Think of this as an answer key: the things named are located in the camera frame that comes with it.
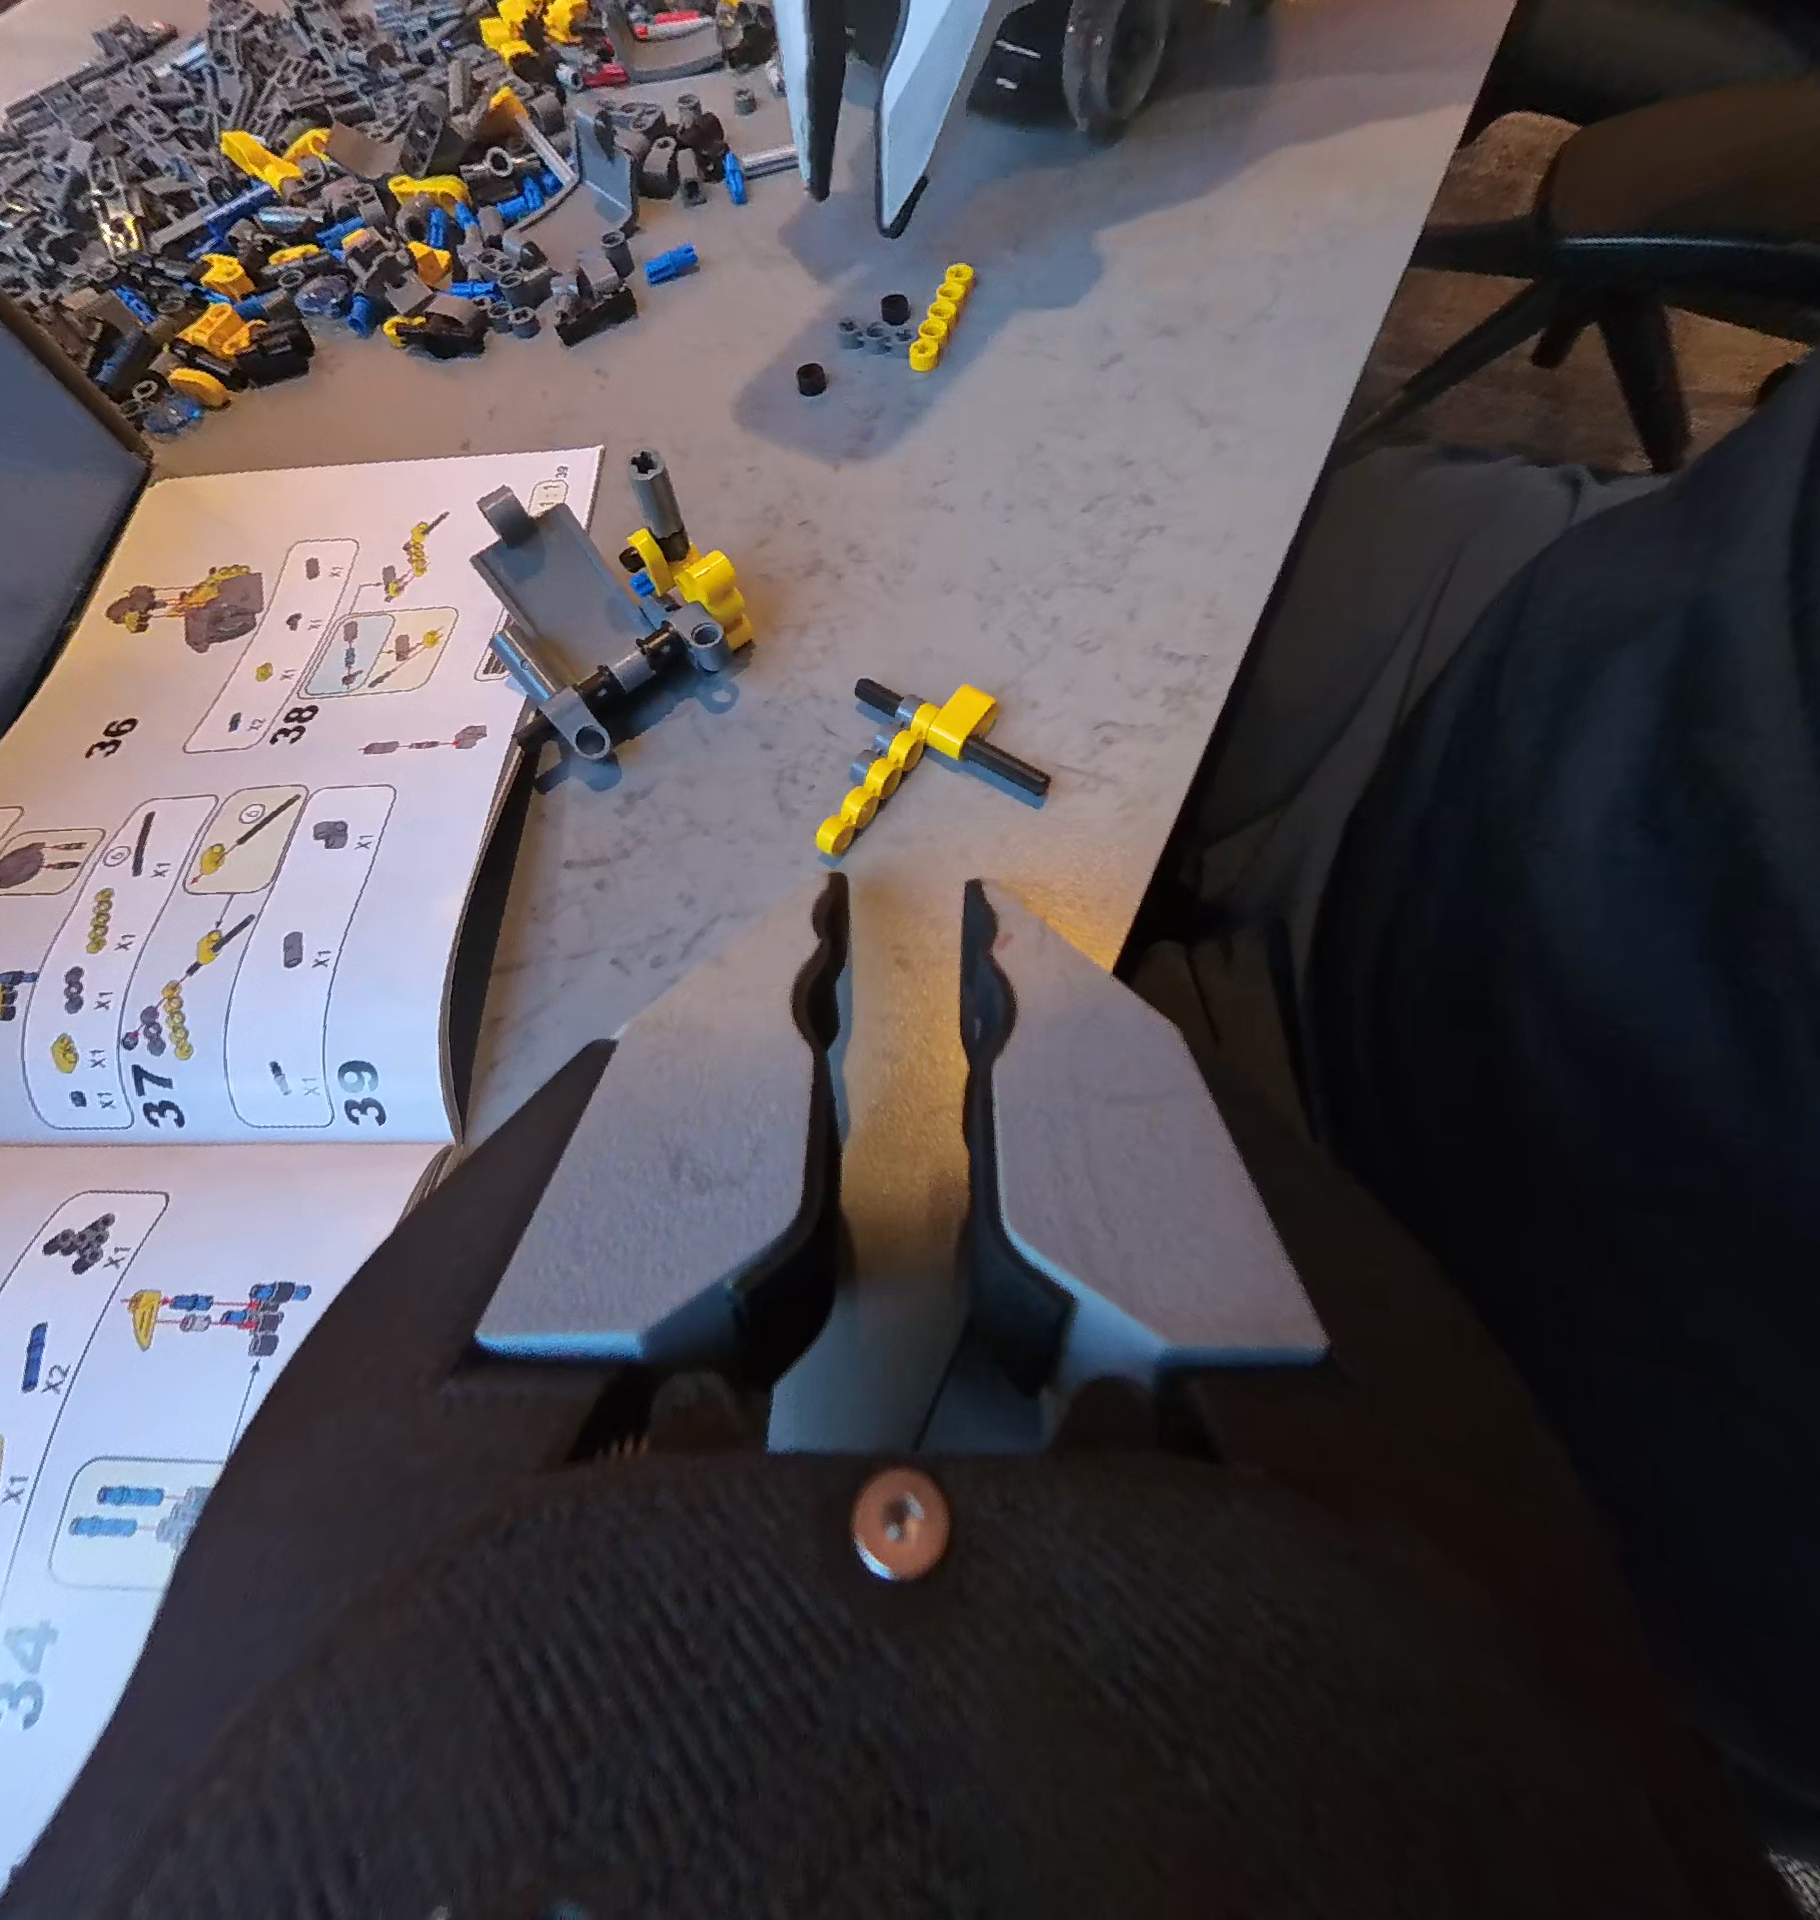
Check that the open instruction booklet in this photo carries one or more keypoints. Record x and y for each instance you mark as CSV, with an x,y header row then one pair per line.
x,y
220,991

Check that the black office chair base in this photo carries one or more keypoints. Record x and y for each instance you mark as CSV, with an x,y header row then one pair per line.
x,y
1721,211

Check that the small yellow brick piece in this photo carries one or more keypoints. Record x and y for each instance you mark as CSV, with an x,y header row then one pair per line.
x,y
942,319

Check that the black axle with yellow connector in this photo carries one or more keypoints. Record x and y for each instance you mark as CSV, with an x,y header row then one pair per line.
x,y
958,721

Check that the small blue brick piece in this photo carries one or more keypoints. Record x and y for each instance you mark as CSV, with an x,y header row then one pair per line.
x,y
673,263

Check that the person's black clothing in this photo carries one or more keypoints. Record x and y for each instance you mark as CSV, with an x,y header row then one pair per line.
x,y
1631,1051

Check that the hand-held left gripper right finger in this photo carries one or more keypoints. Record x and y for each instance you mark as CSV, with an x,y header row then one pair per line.
x,y
1137,1202

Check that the pile of small building bricks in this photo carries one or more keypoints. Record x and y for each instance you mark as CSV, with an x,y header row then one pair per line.
x,y
282,180

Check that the grey cardboard box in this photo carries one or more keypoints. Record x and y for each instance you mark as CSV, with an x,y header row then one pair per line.
x,y
25,511

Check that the small grey brick piece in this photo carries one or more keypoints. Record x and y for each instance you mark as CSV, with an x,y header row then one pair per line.
x,y
867,333

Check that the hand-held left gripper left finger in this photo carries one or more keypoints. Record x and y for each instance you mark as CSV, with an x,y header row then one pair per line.
x,y
656,1186

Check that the grey and yellow brick assembly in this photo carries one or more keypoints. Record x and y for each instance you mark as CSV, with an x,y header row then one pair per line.
x,y
567,600

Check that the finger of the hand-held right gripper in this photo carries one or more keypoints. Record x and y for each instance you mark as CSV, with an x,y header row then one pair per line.
x,y
813,76
926,76

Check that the yellow and black brick vehicle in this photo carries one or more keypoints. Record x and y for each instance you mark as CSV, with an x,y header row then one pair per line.
x,y
1121,46

